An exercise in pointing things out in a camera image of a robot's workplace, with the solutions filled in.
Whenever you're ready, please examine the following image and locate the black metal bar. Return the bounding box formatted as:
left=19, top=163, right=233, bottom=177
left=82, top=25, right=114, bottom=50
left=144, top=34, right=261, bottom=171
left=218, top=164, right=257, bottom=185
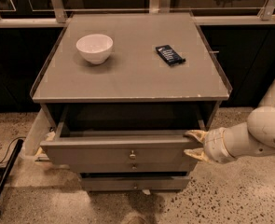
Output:
left=0, top=138, right=25, bottom=218

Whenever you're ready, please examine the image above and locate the grey top drawer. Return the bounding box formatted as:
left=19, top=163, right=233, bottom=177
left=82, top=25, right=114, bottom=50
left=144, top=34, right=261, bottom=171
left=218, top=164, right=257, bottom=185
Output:
left=39, top=105, right=208, bottom=166

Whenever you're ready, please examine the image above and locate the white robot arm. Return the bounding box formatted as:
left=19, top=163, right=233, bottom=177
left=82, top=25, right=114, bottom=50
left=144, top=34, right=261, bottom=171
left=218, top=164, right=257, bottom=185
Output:
left=184, top=79, right=275, bottom=163

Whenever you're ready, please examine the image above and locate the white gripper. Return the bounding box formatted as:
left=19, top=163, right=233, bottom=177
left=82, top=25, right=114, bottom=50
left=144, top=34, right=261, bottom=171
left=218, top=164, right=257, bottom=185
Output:
left=184, top=128, right=236, bottom=164

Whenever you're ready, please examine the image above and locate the grey bottom drawer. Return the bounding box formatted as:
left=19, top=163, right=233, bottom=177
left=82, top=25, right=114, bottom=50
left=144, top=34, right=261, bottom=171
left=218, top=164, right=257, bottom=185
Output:
left=81, top=176, right=189, bottom=191

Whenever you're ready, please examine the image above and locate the clear plastic storage bin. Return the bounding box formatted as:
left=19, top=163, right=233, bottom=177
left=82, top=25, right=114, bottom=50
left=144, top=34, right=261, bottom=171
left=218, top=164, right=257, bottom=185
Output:
left=21, top=110, right=55, bottom=163

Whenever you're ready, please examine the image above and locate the metal railing frame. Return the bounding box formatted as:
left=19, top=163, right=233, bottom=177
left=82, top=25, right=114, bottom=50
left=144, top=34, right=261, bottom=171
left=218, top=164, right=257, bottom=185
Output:
left=0, top=0, right=275, bottom=28

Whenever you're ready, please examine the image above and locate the dark blue snack packet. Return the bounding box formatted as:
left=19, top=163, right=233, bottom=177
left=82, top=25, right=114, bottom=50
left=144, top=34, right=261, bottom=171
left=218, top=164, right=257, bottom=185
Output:
left=156, top=45, right=186, bottom=66

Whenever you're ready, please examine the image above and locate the white ceramic bowl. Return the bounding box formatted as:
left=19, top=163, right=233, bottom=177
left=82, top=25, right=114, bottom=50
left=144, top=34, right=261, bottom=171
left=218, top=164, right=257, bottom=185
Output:
left=76, top=34, right=114, bottom=64

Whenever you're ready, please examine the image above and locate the grey drawer cabinet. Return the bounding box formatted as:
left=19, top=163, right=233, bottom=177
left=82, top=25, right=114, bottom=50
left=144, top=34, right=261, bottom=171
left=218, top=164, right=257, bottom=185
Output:
left=31, top=13, right=231, bottom=182

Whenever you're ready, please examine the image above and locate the grey drawer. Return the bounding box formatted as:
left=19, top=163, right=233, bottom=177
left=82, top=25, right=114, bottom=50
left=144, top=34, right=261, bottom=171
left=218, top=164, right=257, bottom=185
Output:
left=39, top=105, right=208, bottom=166
left=81, top=176, right=189, bottom=191
left=70, top=160, right=196, bottom=173

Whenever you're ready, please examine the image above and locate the grey middle drawer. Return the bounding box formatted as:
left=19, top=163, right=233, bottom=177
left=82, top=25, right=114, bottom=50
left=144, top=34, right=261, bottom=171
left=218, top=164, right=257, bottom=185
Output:
left=70, top=160, right=196, bottom=173

